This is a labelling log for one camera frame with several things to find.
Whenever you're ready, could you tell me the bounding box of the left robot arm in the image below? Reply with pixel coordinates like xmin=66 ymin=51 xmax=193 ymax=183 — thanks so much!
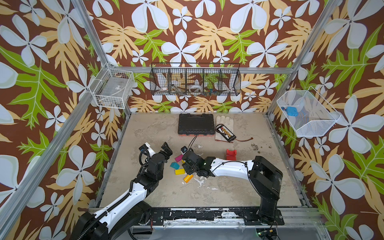
xmin=70 ymin=143 xmax=173 ymax=240

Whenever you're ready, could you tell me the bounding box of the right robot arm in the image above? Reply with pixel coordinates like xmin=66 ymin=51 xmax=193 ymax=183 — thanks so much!
xmin=182 ymin=149 xmax=283 ymax=225

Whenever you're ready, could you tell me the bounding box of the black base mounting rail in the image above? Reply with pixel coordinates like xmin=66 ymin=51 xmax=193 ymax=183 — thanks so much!
xmin=138 ymin=207 xmax=285 ymax=226

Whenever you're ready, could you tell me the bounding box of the white work glove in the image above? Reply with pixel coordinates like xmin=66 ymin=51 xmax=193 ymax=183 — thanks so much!
xmin=215 ymin=116 xmax=235 ymax=142

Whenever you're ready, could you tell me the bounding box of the teal wood block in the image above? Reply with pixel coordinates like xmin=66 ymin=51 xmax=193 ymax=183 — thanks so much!
xmin=170 ymin=162 xmax=180 ymax=170

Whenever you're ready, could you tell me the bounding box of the white wire basket left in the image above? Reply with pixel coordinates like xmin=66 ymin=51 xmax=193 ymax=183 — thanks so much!
xmin=90 ymin=68 xmax=135 ymax=109

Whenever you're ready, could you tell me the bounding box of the black wire basket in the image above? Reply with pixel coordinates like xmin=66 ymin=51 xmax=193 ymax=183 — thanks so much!
xmin=149 ymin=63 xmax=242 ymax=96

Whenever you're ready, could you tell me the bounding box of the blue plastic object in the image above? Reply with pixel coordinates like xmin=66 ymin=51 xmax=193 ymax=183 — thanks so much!
xmin=282 ymin=107 xmax=299 ymax=117

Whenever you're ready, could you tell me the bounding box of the aluminium frame post left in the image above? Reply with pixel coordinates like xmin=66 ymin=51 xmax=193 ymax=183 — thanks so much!
xmin=70 ymin=0 xmax=133 ymax=116

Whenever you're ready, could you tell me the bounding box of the aluminium frame post right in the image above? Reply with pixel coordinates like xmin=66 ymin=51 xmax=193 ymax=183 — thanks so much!
xmin=266 ymin=1 xmax=340 ymax=117

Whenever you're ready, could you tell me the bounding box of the white tape roll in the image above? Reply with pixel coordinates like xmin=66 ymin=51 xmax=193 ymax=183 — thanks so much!
xmin=189 ymin=85 xmax=203 ymax=93

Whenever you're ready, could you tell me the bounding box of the orange cylinder wood block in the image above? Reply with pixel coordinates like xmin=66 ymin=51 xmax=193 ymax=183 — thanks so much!
xmin=183 ymin=175 xmax=194 ymax=184

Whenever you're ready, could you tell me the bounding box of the red rectangular wood block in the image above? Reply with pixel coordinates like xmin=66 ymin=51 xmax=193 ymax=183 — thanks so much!
xmin=227 ymin=156 xmax=237 ymax=161

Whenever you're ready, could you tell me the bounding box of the red arch wood block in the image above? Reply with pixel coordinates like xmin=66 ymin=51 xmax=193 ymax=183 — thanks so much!
xmin=226 ymin=150 xmax=237 ymax=159

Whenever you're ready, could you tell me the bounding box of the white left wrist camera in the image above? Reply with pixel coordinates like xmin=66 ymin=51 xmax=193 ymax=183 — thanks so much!
xmin=139 ymin=143 xmax=156 ymax=157

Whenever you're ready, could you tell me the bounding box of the white wire basket right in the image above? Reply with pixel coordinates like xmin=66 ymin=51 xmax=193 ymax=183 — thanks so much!
xmin=277 ymin=87 xmax=342 ymax=138

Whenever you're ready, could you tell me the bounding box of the aluminium frame post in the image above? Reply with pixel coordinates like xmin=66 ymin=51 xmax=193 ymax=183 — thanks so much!
xmin=266 ymin=1 xmax=340 ymax=117
xmin=70 ymin=0 xmax=133 ymax=116

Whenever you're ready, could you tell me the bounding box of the white wire basket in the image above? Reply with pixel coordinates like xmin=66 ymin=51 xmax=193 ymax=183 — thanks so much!
xmin=90 ymin=68 xmax=135 ymax=109
xmin=277 ymin=87 xmax=342 ymax=138

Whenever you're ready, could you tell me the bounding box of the magenta wood block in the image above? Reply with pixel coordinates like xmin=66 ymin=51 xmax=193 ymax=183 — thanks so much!
xmin=175 ymin=155 xmax=183 ymax=163

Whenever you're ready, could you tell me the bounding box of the black plastic tool case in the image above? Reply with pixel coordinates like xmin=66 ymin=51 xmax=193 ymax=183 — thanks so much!
xmin=178 ymin=114 xmax=215 ymax=136

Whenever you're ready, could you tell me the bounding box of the yellow rectangular wood block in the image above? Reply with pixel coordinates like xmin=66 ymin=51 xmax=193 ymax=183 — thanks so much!
xmin=175 ymin=169 xmax=186 ymax=175

